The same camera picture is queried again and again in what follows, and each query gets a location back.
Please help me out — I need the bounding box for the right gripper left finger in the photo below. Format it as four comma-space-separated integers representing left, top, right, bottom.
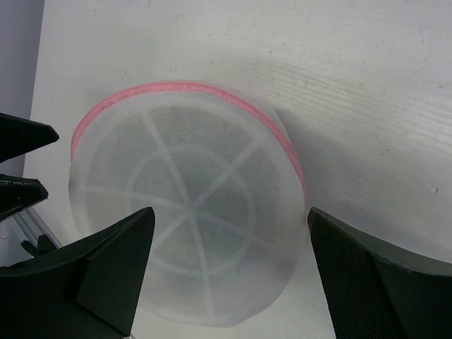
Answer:
1, 207, 155, 338

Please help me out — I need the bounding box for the aluminium mounting rail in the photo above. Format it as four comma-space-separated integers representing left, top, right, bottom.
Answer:
1, 208, 62, 267

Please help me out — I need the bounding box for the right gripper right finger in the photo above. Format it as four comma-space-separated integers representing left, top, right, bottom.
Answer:
307, 207, 451, 338

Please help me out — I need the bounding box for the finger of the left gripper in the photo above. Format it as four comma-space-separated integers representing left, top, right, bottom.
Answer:
0, 113, 59, 162
0, 174, 49, 221

